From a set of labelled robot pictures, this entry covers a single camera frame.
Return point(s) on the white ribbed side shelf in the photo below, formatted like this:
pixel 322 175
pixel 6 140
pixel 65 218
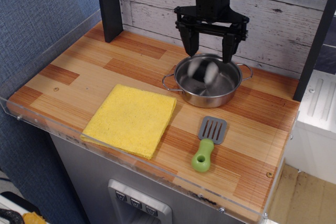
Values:
pixel 317 106

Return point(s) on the silver toy dispenser panel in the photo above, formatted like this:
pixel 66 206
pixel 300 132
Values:
pixel 133 206

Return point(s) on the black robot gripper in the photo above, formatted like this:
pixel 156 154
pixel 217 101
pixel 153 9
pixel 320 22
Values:
pixel 211 17

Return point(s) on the stainless steel pot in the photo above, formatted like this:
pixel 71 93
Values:
pixel 213 95

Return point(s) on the black vertical post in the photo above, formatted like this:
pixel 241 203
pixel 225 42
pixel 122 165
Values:
pixel 314 52
pixel 111 19

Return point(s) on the yellow folded cloth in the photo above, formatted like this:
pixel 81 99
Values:
pixel 131 119

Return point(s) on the clear acrylic guard rail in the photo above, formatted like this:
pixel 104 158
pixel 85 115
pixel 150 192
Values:
pixel 210 166

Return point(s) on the black right vertical post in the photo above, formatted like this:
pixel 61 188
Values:
pixel 314 52

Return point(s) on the grey spatula green handle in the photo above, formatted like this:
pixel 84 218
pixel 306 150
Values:
pixel 211 132

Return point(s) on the plush sushi roll toy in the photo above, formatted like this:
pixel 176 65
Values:
pixel 203 71

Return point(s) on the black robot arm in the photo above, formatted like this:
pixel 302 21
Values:
pixel 212 17

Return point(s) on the black left vertical post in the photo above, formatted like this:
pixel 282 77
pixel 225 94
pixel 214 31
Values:
pixel 111 19

